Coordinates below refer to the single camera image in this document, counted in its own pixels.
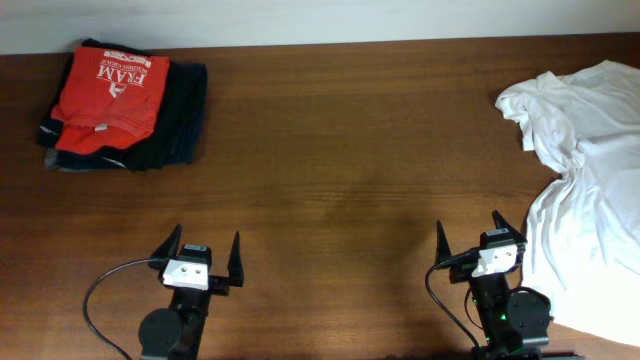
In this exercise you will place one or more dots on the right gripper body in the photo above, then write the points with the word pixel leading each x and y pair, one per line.
pixel 459 273

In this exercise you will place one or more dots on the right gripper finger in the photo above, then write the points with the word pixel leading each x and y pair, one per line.
pixel 443 254
pixel 501 223

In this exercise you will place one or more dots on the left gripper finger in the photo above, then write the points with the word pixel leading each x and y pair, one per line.
pixel 234 266
pixel 167 250

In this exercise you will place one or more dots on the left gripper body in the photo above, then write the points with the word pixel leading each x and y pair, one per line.
pixel 218 284

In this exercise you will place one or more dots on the white t-shirt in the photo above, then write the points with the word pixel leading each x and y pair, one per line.
pixel 583 228

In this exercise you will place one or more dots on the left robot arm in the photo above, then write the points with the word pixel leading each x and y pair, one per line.
pixel 175 332

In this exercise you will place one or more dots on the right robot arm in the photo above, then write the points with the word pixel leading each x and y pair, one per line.
pixel 514 320

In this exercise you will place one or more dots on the dark folded clothes stack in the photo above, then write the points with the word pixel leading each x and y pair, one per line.
pixel 177 129

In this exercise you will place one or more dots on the red folded FRAM t-shirt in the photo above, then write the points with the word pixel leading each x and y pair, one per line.
pixel 111 99

